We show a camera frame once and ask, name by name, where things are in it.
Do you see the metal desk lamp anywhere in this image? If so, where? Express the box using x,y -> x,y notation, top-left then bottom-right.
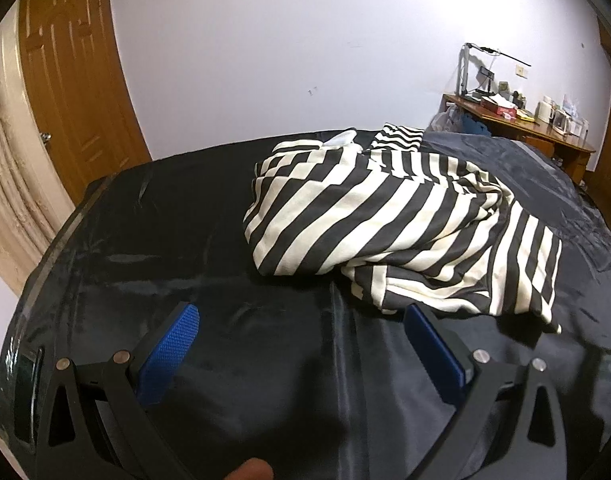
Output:
458,42 -> 531,101

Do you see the red box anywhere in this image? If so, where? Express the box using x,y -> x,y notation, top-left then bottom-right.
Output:
479,97 -> 517,114

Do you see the black white striped sweater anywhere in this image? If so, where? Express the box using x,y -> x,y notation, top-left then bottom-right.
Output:
243,122 -> 563,336

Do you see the blue cloth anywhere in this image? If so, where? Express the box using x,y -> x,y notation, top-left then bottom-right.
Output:
460,114 -> 492,137

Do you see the wooden door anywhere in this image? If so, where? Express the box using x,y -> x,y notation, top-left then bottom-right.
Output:
18,0 -> 154,208

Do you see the beige curtain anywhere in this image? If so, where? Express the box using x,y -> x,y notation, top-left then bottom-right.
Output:
0,7 -> 76,296

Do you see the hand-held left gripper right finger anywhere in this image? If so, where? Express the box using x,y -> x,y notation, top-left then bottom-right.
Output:
403,304 -> 569,480

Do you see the wooden desk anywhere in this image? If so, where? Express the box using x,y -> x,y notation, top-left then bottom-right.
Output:
440,92 -> 597,183

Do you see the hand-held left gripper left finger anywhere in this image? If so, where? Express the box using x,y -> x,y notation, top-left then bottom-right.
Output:
36,301 -> 201,480

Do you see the white plastic bag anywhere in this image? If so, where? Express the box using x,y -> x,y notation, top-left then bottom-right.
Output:
429,107 -> 463,136

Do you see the black glossy bed sheet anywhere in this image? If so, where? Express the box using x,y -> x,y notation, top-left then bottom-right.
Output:
0,127 -> 611,480

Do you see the person's left hand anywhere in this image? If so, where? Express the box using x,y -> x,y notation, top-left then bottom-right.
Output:
223,456 -> 275,480

